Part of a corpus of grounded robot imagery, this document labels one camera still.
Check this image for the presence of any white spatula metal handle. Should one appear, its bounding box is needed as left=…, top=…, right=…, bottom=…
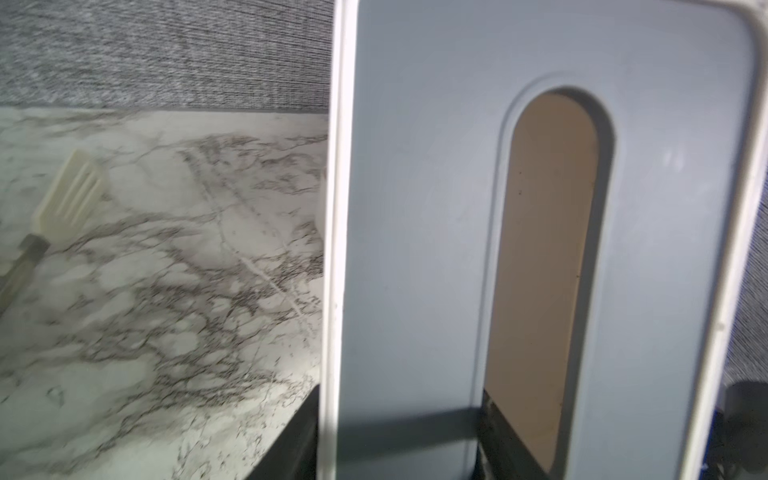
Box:
left=1, top=150, right=108, bottom=311

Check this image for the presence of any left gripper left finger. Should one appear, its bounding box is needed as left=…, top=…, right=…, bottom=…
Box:
left=246, top=385, right=320, bottom=480

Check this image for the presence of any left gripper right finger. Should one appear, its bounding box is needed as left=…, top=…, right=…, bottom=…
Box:
left=476, top=391, right=548, bottom=480

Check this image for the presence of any grey lid tissue box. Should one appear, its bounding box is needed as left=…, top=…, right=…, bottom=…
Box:
left=317, top=1, right=767, bottom=479

